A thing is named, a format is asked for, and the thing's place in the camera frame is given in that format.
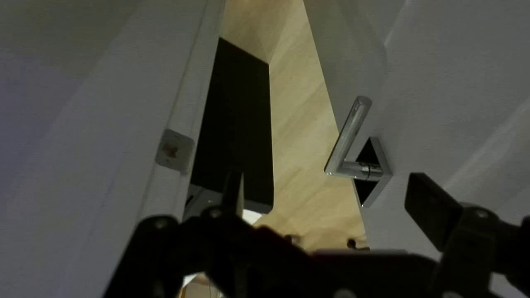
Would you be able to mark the silver strike plate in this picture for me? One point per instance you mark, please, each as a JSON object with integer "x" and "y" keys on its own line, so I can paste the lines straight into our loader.
{"x": 175, "y": 152}

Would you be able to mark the white panelled door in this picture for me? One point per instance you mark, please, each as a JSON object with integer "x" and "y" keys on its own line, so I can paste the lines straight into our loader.
{"x": 453, "y": 100}

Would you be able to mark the white door frame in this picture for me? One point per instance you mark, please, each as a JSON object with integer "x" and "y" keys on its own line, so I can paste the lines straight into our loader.
{"x": 110, "y": 138}

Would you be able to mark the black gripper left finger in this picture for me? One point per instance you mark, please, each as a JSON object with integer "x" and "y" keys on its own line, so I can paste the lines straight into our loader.
{"x": 210, "y": 254}

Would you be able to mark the black panel on shelf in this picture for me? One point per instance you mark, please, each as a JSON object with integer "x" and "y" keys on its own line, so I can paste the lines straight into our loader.
{"x": 238, "y": 122}

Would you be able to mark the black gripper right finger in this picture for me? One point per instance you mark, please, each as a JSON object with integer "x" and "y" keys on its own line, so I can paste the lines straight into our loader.
{"x": 475, "y": 243}

